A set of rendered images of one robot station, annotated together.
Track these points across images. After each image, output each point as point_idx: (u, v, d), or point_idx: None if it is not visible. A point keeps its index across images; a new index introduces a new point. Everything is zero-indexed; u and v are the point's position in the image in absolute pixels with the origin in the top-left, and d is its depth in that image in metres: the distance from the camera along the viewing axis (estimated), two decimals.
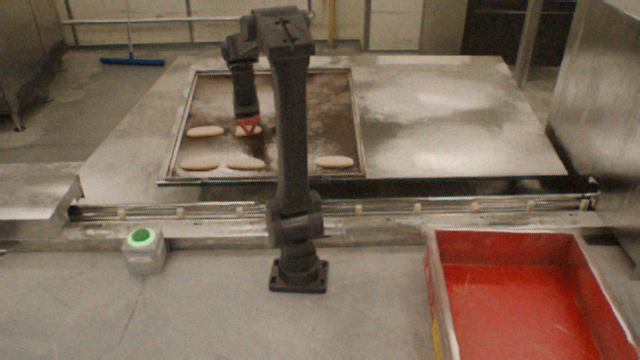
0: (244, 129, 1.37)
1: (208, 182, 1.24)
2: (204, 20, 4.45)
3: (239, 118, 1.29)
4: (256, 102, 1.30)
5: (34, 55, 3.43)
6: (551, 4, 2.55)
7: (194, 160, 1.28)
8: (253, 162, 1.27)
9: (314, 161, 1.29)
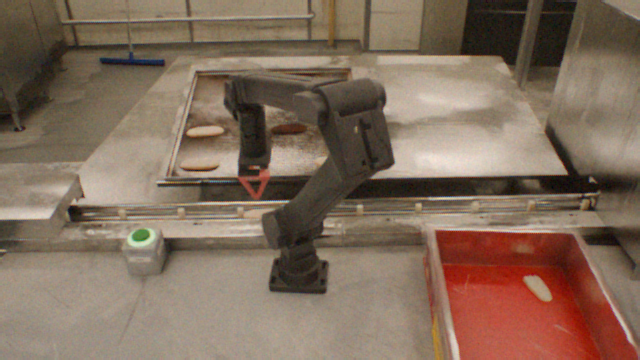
0: (536, 283, 1.02)
1: (208, 182, 1.24)
2: (204, 20, 4.45)
3: None
4: None
5: (34, 55, 3.43)
6: (551, 4, 2.55)
7: (194, 160, 1.28)
8: None
9: (314, 161, 1.28)
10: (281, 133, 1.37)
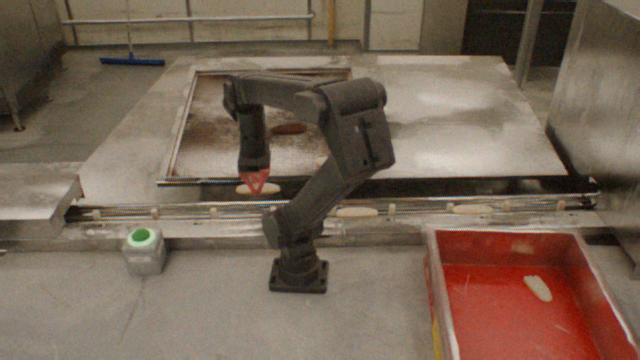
0: (536, 283, 1.02)
1: (208, 182, 1.24)
2: (204, 20, 4.45)
3: None
4: None
5: (34, 55, 3.43)
6: (551, 4, 2.55)
7: (351, 209, 1.19)
8: (483, 208, 1.19)
9: (314, 161, 1.28)
10: (281, 133, 1.37)
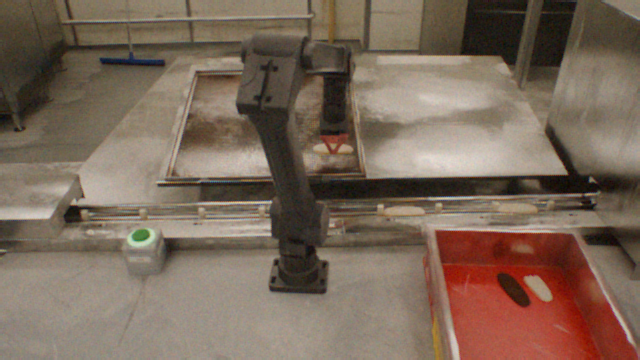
0: (536, 283, 1.02)
1: (208, 182, 1.24)
2: (204, 20, 4.45)
3: None
4: (322, 112, 1.20)
5: (34, 55, 3.43)
6: (551, 4, 2.55)
7: (512, 205, 1.20)
8: None
9: (313, 148, 1.26)
10: (500, 283, 1.03)
